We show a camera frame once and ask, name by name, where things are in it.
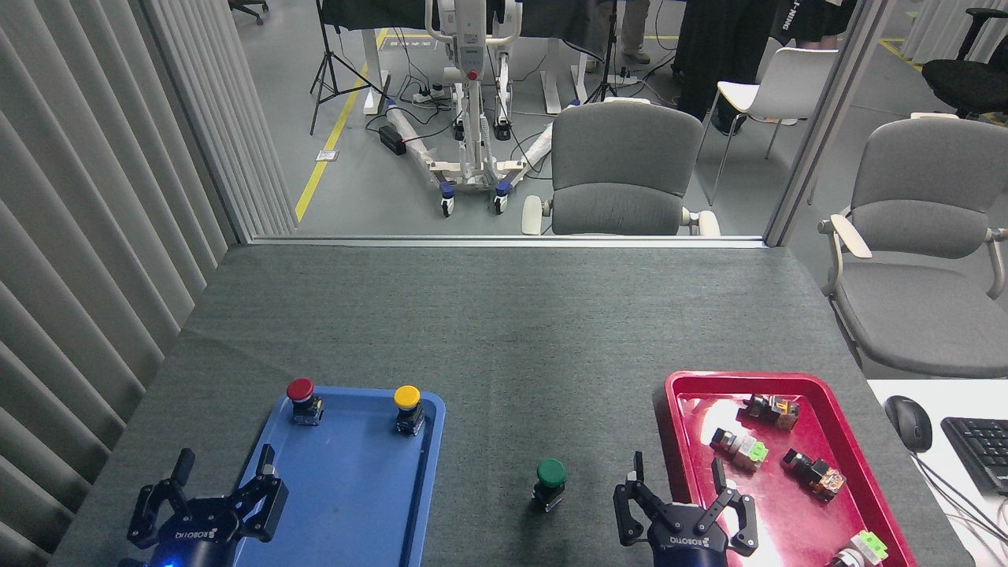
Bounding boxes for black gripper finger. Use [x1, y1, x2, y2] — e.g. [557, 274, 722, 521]
[228, 444, 290, 543]
[128, 448, 196, 550]
[702, 458, 759, 558]
[613, 451, 671, 547]

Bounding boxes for red plastic tray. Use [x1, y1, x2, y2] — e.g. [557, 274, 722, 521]
[664, 371, 918, 567]

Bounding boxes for silver post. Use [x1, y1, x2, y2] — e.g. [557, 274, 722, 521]
[764, 0, 895, 247]

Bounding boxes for black keyboard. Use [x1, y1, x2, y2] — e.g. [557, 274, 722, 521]
[940, 417, 1008, 497]

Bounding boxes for blue plastic tray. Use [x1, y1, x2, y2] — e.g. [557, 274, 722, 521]
[206, 386, 447, 567]

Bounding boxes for white plastic chair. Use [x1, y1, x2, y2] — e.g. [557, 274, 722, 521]
[697, 47, 839, 207]

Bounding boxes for white switch with green block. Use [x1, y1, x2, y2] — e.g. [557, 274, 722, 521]
[827, 530, 889, 567]

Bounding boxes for yellow push button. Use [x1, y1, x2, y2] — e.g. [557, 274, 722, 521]
[393, 384, 426, 436]

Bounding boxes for black computer mouse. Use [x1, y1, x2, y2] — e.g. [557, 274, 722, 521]
[884, 395, 933, 454]

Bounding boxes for white desk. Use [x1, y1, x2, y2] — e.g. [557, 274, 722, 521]
[866, 380, 1008, 567]

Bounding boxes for person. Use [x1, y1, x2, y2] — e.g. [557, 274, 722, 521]
[673, 0, 776, 136]

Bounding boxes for grey chair with cream armrests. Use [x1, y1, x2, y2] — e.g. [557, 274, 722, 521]
[817, 117, 1008, 379]
[521, 98, 721, 237]

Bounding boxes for slim black tripod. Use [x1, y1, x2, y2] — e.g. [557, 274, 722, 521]
[587, 0, 631, 105]

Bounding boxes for black mouse cable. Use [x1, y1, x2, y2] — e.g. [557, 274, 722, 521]
[913, 450, 1008, 540]

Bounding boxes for green push button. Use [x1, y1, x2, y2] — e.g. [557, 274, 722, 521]
[532, 459, 568, 513]

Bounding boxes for grey switch with green block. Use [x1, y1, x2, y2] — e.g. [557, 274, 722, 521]
[710, 428, 769, 473]

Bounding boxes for black office chair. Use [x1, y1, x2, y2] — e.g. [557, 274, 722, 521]
[921, 8, 1008, 119]

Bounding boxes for black covered table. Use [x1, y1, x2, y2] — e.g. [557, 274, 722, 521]
[319, 0, 611, 115]

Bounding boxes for white stand on wheels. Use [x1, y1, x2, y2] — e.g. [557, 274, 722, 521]
[386, 0, 580, 217]

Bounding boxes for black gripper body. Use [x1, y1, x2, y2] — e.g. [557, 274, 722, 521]
[647, 503, 730, 567]
[152, 496, 241, 567]

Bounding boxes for red push button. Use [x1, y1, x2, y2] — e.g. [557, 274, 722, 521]
[286, 378, 324, 427]

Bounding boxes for black switch with clear orange block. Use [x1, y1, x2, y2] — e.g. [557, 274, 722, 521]
[781, 449, 847, 502]

